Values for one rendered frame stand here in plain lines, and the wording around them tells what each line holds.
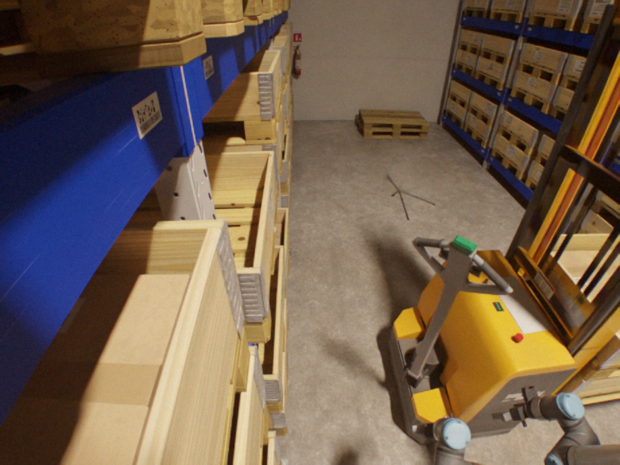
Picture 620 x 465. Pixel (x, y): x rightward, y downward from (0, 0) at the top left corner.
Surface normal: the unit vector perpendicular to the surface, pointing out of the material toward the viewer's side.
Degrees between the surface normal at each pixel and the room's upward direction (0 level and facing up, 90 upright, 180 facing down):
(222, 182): 90
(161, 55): 90
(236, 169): 90
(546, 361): 0
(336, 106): 90
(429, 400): 22
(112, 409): 0
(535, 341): 0
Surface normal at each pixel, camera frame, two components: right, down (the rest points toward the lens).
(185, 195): 0.04, 0.61
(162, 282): 0.00, -0.79
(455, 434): -0.11, -0.55
